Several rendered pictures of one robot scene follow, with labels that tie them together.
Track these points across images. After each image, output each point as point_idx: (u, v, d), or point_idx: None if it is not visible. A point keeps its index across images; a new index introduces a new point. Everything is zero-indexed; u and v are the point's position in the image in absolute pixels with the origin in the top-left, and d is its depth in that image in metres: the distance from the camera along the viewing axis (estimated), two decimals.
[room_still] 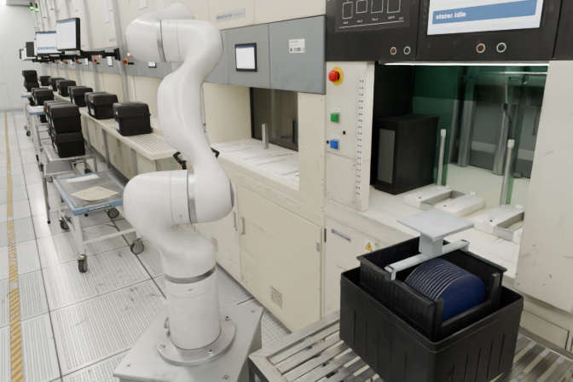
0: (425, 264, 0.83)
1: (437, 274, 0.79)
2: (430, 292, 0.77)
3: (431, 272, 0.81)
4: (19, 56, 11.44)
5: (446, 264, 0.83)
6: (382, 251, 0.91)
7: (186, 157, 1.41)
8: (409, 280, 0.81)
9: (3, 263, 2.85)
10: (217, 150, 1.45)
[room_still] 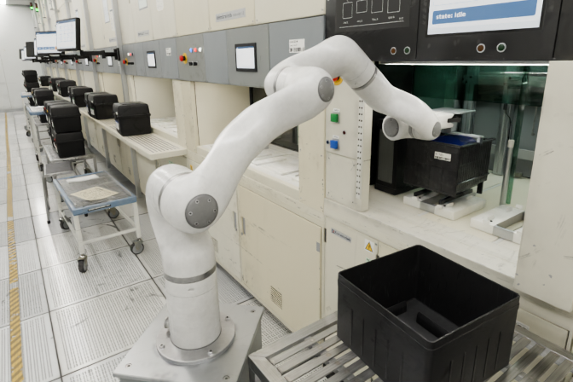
0: (452, 137, 1.39)
1: (463, 136, 1.40)
2: None
3: None
4: (19, 56, 11.44)
5: None
6: (442, 145, 1.31)
7: None
8: (465, 144, 1.36)
9: (3, 263, 2.85)
10: (457, 119, 1.29)
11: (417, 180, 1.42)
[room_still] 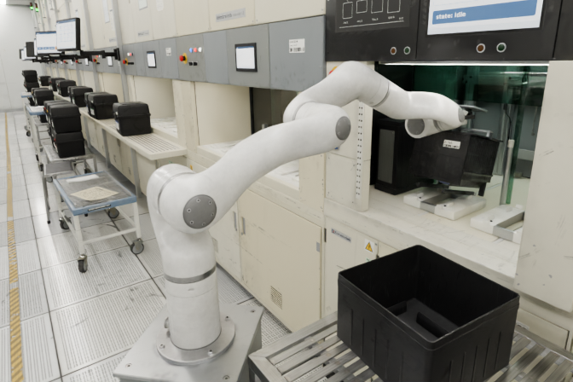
0: None
1: None
2: None
3: None
4: (19, 56, 11.44)
5: None
6: (452, 133, 1.34)
7: None
8: None
9: (3, 263, 2.85)
10: (471, 117, 1.33)
11: (422, 170, 1.42)
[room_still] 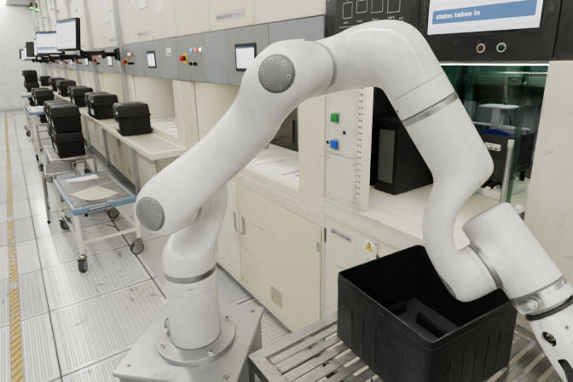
0: (499, 130, 1.56)
1: (507, 129, 1.57)
2: None
3: (504, 130, 1.57)
4: (19, 56, 11.44)
5: (493, 128, 1.60)
6: (492, 136, 1.49)
7: None
8: (512, 136, 1.53)
9: (3, 263, 2.85)
10: None
11: None
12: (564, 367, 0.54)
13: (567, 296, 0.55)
